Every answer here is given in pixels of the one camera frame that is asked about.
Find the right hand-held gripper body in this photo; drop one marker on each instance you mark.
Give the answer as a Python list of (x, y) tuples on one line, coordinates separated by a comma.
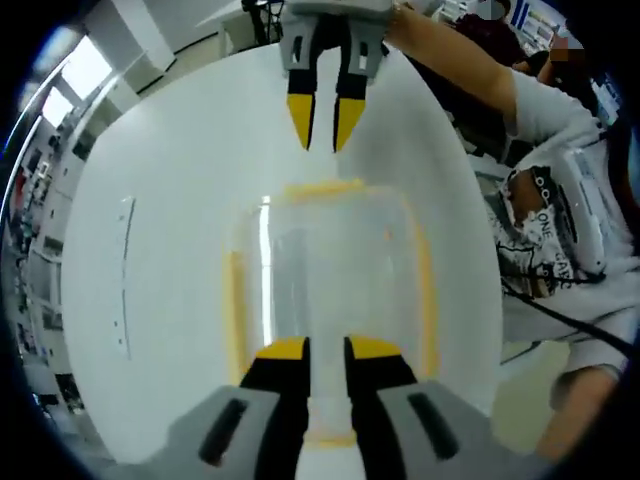
[(340, 6)]

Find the clear plastic storage box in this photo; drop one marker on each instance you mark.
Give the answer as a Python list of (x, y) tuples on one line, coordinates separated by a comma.
[(280, 280)]

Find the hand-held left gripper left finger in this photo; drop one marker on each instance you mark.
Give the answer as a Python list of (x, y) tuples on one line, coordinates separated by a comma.
[(240, 430)]

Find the storage shelving with items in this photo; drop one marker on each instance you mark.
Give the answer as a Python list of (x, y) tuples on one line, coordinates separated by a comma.
[(45, 280)]

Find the clear lid with yellow latches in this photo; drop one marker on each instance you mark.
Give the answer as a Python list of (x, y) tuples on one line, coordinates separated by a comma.
[(325, 189)]

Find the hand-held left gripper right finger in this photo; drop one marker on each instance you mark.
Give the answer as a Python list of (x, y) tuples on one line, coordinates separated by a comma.
[(425, 435)]

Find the black tripod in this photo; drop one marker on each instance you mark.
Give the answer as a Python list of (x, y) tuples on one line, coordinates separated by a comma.
[(262, 20)]

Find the person in white printed shirt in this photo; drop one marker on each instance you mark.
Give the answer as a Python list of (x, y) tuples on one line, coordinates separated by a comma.
[(545, 125)]

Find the white chest device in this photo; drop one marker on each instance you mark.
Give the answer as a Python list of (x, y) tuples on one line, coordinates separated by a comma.
[(587, 200)]

